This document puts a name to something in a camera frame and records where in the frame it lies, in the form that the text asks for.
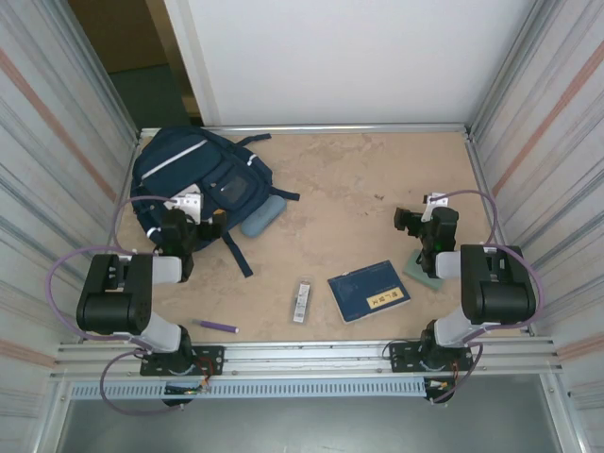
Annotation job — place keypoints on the purple pen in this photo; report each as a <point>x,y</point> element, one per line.
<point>214,325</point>

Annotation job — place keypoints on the aluminium table side rail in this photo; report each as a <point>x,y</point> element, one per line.
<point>477,165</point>
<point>125,189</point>

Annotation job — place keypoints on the clear pen refill pack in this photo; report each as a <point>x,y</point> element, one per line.
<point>302,302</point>

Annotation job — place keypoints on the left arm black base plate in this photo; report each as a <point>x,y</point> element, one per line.
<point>212,361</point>

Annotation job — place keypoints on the grey-blue glasses case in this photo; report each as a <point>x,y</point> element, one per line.
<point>262,218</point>

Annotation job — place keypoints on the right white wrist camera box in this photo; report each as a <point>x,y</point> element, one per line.
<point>430,210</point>

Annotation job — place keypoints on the long aluminium mounting rail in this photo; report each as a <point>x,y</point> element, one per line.
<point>307,358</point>

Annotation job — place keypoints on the green rectangular pad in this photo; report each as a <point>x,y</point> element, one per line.
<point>415,276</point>

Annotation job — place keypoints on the blue notebook with yellow label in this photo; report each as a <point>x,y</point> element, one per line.
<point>368,292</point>

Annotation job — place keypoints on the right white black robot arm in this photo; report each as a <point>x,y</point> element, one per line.
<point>500,297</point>

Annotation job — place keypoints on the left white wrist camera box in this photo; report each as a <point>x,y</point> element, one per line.
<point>189,203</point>

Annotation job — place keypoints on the aluminium frame post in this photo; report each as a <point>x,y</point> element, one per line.
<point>509,71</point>

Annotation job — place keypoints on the navy blue backpack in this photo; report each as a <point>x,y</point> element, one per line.
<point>165,156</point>

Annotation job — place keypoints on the grey metal sheet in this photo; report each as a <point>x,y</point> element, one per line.
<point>307,424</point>

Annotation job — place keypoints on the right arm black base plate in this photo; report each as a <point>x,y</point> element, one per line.
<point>401,356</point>

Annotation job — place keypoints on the aluminium table edge rail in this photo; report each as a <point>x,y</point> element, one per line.
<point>401,127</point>

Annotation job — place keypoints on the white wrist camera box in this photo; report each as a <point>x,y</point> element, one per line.
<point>430,210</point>
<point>189,203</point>

